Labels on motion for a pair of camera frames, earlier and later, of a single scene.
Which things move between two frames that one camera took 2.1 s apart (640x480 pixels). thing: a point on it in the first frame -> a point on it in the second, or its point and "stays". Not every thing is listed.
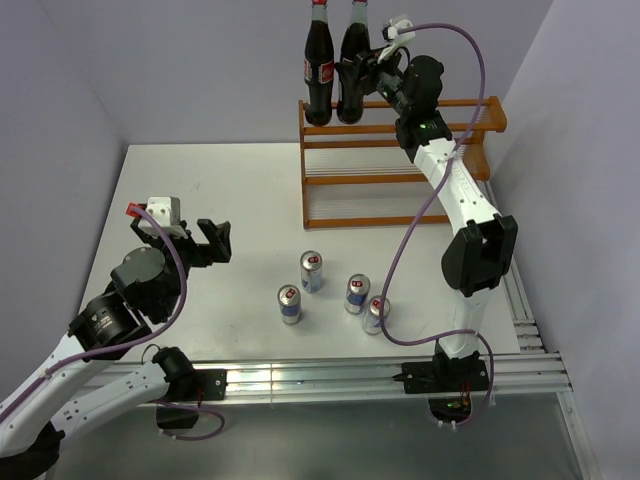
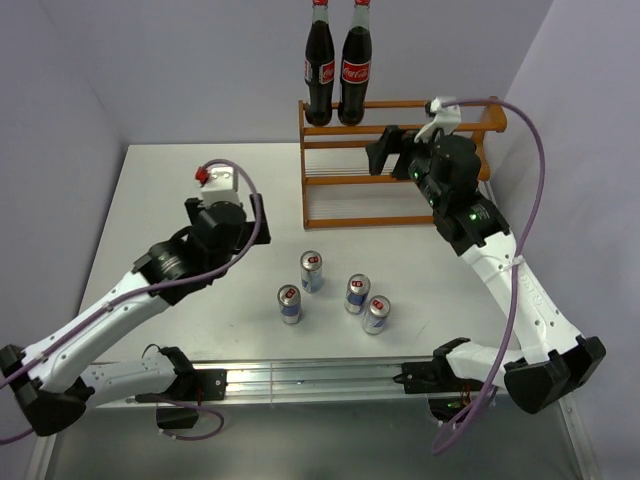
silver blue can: [311, 265] stays
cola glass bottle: [356, 41] stays
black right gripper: [368, 65] -> [396, 140]
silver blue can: [289, 299] stays
